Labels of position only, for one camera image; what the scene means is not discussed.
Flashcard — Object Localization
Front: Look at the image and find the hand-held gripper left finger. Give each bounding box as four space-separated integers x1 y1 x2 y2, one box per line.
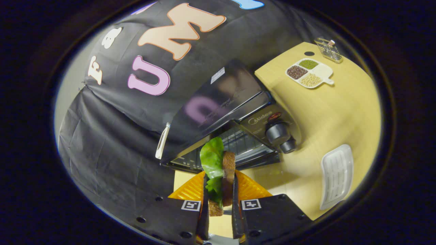
136 170 210 244

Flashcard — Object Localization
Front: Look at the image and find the white rectangular plastic tray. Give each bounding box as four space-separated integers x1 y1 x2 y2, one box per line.
320 144 354 210

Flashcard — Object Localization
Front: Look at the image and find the lettuce sandwich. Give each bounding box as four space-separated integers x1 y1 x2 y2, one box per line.
199 137 236 217

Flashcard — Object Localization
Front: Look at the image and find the white divided dish with grains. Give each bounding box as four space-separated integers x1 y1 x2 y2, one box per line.
285 58 334 89

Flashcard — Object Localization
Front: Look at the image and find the small white toaster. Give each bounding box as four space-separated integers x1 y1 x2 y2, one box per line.
155 122 171 160

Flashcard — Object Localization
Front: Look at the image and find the black backdrop cloth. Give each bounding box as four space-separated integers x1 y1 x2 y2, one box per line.
56 0 341 218

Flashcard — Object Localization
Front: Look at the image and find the black toaster oven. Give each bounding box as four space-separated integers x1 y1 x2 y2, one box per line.
160 60 302 174

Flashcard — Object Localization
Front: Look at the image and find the small metal wire rack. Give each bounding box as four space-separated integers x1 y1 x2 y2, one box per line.
314 37 343 64

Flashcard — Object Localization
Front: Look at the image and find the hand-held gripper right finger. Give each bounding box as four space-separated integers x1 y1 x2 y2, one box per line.
232 169 312 240

